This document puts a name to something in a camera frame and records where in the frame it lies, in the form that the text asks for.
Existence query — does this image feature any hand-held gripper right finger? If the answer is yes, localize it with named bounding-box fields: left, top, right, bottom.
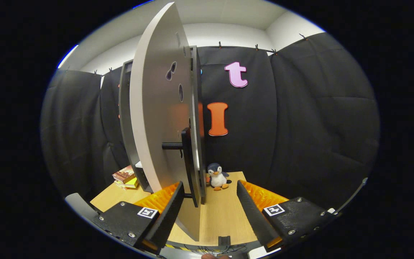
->
left=236, top=180, right=337, bottom=252

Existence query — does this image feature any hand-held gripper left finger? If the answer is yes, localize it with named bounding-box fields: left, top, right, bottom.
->
left=92, top=181, right=186, bottom=254

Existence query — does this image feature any black door handle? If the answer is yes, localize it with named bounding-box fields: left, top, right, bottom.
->
left=162, top=128, right=201, bottom=208

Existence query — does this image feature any yellow book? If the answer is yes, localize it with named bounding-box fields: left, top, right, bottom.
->
left=115, top=177, right=140, bottom=190

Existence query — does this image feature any penguin plush toy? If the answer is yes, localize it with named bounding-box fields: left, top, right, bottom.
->
left=207, top=163, right=230, bottom=191

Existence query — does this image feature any brown cover book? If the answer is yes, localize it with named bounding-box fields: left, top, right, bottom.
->
left=112, top=165, right=136, bottom=184

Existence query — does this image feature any black backdrop cloth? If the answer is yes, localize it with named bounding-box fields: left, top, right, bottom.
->
left=40, top=32, right=380, bottom=209

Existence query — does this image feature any narrow ceiling light strip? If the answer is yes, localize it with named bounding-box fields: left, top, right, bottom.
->
left=57, top=45, right=79, bottom=69

